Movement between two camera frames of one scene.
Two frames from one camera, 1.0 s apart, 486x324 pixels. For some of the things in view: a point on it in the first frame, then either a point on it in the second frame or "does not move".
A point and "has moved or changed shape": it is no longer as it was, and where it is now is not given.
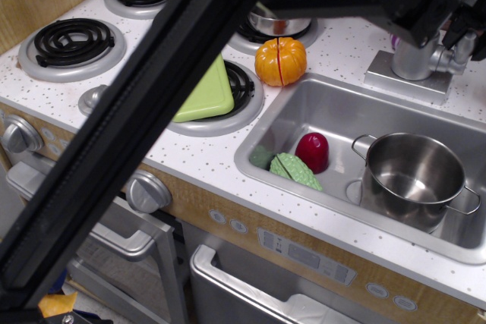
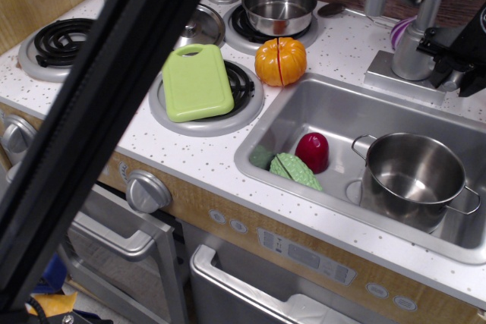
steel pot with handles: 410,180 does not move
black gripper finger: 456,29 → 437,42
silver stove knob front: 146,193 does not move
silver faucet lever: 453,61 has moved or changed shape
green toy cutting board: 213,93 does not move
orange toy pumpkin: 281,61 does not move
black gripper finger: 480,50 → 474,80
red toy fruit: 314,149 does not move
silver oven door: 130,259 does not move
